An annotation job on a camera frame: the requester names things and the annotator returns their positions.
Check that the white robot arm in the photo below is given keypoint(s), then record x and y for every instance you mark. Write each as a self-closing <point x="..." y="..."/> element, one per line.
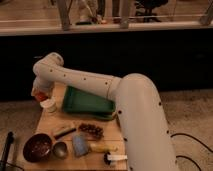
<point x="142" y="119"/>

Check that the white paper cup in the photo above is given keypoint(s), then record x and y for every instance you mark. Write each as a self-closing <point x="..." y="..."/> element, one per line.
<point x="49" y="105"/>

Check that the black office chair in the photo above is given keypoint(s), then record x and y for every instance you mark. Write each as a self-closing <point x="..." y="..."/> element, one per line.
<point x="144" y="9"/>

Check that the blue sponge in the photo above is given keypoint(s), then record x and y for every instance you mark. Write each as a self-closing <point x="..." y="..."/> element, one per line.
<point x="80" y="145"/>

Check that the yellow banana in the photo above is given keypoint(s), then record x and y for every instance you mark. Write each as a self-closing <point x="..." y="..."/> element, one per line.
<point x="102" y="148"/>

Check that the wooden handled brush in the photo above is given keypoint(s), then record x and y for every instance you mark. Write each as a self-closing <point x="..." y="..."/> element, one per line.
<point x="63" y="130"/>

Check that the small metal cup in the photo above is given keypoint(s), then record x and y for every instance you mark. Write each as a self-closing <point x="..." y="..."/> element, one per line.
<point x="60" y="150"/>

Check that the green plastic tray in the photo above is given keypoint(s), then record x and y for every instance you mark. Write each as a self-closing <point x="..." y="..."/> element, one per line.
<point x="79" y="102"/>

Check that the white dish brush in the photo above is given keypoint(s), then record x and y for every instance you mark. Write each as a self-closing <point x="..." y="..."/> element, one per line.
<point x="111" y="159"/>

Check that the red apple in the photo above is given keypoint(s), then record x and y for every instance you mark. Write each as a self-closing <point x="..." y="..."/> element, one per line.
<point x="40" y="96"/>

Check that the black pole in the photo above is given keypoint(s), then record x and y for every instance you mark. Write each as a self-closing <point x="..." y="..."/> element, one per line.
<point x="6" y="149"/>

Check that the dark brown bowl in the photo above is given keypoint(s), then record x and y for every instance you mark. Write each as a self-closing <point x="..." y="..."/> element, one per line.
<point x="37" y="148"/>

